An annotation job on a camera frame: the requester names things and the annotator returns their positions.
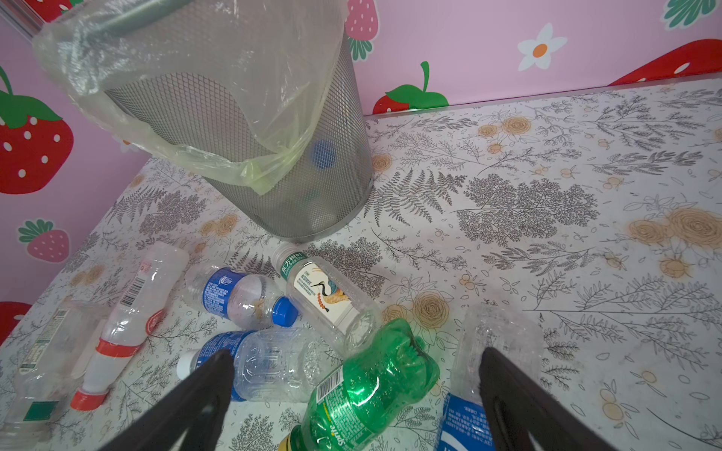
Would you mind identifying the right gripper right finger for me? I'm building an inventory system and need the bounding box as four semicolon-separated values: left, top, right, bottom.
479;348;613;450

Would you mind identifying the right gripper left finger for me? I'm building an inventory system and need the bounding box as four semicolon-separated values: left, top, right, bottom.
103;350;234;451

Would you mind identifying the clear bottle red cap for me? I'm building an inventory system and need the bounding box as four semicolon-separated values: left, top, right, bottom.
71;242;189;412

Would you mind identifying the small clear bottle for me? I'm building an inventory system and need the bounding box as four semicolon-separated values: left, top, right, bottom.
1;301;110;450

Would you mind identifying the grey mesh waste bin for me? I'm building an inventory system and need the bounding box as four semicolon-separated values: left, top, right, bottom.
100;0;376;244

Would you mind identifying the clear plastic bin liner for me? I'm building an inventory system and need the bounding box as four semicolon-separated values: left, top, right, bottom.
32;1;348;195

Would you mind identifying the blue label bottle white cap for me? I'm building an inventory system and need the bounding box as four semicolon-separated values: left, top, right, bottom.
436;304;543;450

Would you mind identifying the small bottle blue label lower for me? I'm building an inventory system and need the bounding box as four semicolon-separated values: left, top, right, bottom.
176;327;342;403

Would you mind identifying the small bottle blue label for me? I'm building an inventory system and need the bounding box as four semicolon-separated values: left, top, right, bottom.
176;327;342;403
182;263;299;331

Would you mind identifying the small bottle blue label upper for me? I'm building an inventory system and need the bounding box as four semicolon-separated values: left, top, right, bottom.
182;263;299;331

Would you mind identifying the green bottle yellow cap centre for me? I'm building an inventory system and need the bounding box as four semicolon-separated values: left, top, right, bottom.
278;319;440;450

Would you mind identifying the clear bottle bird label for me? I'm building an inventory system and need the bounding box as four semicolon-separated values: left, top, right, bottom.
271;244;383;358

